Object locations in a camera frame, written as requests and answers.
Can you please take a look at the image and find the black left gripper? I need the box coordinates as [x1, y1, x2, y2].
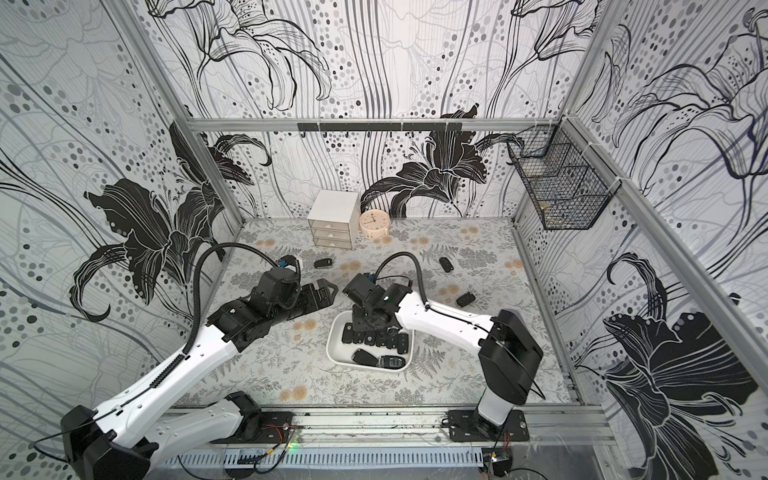
[267, 277, 338, 324]

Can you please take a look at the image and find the white mini drawer cabinet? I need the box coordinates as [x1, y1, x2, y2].
[307, 190, 361, 250]

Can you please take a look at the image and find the pink round alarm clock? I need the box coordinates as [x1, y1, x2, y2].
[359, 209, 391, 239]

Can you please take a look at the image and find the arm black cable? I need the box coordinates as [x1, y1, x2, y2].
[181, 242, 280, 355]
[373, 251, 430, 307]

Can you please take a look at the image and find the white rectangular storage tray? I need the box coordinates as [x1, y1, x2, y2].
[326, 311, 415, 372]

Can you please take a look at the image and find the black flip key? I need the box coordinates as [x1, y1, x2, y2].
[396, 333, 410, 356]
[456, 292, 476, 307]
[438, 257, 454, 273]
[341, 323, 355, 344]

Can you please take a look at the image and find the silver edged smart key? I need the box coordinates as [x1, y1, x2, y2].
[378, 355, 406, 370]

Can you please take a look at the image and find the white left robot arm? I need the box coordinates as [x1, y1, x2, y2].
[61, 267, 338, 479]

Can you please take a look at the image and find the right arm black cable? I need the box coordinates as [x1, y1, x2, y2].
[373, 251, 430, 307]

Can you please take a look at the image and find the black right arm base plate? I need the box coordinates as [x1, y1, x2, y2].
[441, 409, 530, 443]

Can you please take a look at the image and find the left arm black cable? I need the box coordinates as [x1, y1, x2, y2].
[181, 242, 280, 355]

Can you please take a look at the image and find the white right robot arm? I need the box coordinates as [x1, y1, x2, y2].
[343, 274, 545, 428]

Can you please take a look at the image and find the black wire wall basket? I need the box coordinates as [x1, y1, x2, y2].
[506, 118, 615, 231]

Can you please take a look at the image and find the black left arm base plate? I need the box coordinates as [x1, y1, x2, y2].
[212, 391, 294, 445]

